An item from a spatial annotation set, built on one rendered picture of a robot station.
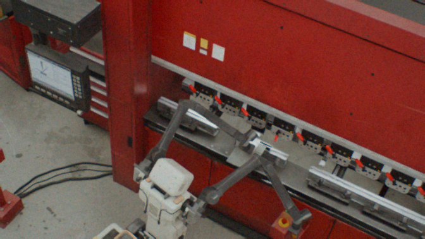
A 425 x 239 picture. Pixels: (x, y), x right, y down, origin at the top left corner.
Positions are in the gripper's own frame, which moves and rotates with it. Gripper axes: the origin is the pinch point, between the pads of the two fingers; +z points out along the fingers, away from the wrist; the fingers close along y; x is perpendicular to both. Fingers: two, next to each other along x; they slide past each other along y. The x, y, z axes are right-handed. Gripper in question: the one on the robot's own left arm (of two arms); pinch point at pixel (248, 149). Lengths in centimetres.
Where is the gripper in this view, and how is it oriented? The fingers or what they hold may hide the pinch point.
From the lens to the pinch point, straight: 380.8
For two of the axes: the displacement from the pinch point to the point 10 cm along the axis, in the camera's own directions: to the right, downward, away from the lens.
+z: 1.8, 2.9, 9.4
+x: -4.6, 8.7, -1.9
